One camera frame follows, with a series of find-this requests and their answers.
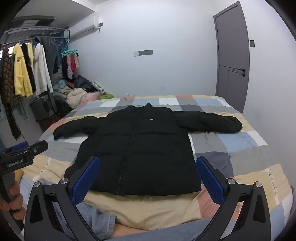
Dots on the cream fluffy coat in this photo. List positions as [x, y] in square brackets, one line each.
[75, 97]

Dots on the green clip hanger with clothes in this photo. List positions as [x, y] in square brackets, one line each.
[70, 62]

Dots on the black suitcase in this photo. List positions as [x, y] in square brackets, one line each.
[42, 106]

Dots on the checkered pastel bed blanket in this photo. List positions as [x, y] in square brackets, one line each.
[242, 148]

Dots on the person's blue jeans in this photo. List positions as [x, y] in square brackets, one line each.
[97, 220]

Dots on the white air conditioner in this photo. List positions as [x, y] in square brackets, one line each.
[83, 26]

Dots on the person's left hand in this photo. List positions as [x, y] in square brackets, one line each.
[15, 206]

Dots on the grey hanging garment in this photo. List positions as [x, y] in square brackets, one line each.
[49, 51]

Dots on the pink pillow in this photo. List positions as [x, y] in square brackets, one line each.
[91, 96]

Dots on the grey wall switch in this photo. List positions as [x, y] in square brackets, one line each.
[252, 43]

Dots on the white hoodie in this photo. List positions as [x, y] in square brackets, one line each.
[41, 69]

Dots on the black puffer jacket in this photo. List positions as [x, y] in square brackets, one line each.
[150, 150]

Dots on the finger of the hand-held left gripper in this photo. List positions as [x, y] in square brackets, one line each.
[39, 148]
[19, 146]

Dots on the brown patterned garment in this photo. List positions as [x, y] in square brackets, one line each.
[8, 92]

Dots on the green plush item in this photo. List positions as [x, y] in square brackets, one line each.
[106, 96]

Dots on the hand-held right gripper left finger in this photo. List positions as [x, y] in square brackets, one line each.
[85, 183]

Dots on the blue curtain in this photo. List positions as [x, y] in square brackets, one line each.
[62, 37]

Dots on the pile of mixed clothes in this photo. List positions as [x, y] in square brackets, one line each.
[62, 85]

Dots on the black hanging garment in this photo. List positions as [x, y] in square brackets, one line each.
[29, 67]

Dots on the grey door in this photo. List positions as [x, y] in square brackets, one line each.
[233, 46]

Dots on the yellow hoodie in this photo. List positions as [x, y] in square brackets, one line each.
[20, 69]

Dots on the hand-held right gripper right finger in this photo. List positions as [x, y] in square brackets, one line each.
[211, 180]

